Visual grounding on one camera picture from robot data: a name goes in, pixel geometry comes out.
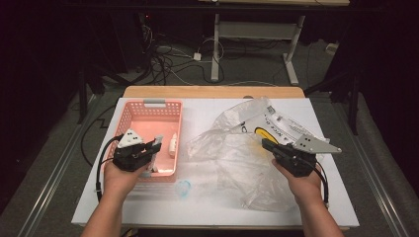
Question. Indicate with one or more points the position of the pink plastic basket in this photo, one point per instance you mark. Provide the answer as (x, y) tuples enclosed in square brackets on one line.
[(145, 115)]

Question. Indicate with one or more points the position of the white power strip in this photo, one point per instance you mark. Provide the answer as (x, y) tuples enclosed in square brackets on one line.
[(331, 48)]

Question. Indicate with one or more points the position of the white power adapter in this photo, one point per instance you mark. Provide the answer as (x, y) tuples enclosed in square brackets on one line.
[(197, 56)]

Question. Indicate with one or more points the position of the white dropper bottle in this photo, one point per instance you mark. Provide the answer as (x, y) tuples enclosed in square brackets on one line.
[(173, 144)]

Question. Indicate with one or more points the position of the white metal desk frame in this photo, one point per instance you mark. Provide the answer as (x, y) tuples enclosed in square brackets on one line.
[(257, 31)]

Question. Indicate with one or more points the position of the small clear blue plastic piece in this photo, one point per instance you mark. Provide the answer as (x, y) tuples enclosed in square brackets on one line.
[(183, 188)]

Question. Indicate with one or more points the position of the white board mat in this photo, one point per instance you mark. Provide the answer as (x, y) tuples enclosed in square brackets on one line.
[(197, 214)]

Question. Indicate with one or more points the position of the tube with red cap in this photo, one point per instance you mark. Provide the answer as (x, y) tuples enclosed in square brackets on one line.
[(159, 138)]

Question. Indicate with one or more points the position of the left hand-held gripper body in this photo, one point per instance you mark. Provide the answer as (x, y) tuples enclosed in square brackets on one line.
[(130, 154)]

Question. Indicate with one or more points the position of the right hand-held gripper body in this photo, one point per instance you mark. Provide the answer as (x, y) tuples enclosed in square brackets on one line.
[(296, 154)]

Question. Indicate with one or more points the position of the person's right hand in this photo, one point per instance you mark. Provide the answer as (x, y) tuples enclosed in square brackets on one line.
[(303, 187)]

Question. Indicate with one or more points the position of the black stand leg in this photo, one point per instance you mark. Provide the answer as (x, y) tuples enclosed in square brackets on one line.
[(82, 95)]

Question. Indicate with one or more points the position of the person's left hand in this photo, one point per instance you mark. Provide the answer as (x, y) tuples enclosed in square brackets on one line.
[(123, 179)]

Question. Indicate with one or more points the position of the metal floor rail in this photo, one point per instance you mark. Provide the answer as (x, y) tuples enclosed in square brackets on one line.
[(56, 171), (372, 171)]

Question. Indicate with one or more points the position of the clear smiley plastic bag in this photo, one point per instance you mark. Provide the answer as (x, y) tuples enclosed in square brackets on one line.
[(250, 171)]

